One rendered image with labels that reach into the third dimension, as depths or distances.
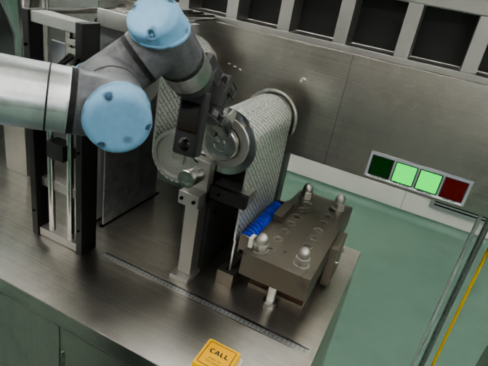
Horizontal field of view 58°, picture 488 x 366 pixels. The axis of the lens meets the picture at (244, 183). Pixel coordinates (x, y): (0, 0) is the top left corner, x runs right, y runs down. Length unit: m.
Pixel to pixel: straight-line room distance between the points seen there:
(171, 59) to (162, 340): 0.56
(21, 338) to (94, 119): 0.83
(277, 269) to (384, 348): 1.56
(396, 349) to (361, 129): 1.54
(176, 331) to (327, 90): 0.69
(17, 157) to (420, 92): 1.16
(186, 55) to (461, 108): 0.71
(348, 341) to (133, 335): 1.62
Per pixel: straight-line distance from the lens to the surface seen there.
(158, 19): 0.61
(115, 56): 0.64
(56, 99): 0.51
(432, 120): 1.16
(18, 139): 1.49
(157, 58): 0.63
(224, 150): 0.92
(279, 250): 1.01
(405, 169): 1.19
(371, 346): 2.45
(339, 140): 1.20
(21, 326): 1.21
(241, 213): 1.00
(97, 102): 0.49
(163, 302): 1.03
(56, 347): 1.16
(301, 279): 0.96
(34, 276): 1.11
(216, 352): 0.91
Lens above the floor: 1.59
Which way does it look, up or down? 26 degrees down
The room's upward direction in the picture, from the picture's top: 10 degrees clockwise
